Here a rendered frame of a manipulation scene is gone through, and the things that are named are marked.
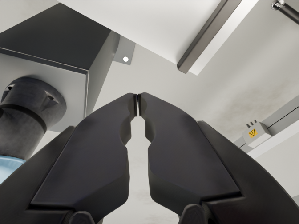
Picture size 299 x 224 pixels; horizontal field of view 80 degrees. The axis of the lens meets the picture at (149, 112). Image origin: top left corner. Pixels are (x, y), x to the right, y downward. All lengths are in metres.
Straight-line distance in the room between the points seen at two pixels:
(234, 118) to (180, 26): 1.51
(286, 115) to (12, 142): 1.11
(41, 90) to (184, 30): 0.37
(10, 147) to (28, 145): 0.04
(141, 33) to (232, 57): 1.13
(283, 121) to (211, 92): 0.58
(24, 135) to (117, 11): 0.31
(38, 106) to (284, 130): 1.05
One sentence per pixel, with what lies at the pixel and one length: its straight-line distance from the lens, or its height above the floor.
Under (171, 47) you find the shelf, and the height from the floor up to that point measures 0.88.
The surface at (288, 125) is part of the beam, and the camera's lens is 1.12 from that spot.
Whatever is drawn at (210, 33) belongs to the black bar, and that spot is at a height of 0.90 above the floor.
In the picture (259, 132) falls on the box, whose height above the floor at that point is 0.52.
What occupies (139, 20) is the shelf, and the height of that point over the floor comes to 0.88.
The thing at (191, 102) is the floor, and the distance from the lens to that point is 1.53.
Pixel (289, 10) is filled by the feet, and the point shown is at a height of 0.09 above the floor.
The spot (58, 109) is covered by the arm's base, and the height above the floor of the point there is 0.82.
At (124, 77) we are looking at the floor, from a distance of 1.38.
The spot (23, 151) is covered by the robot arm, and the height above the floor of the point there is 0.96.
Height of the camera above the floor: 1.18
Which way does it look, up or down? 49 degrees down
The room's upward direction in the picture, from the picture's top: 178 degrees counter-clockwise
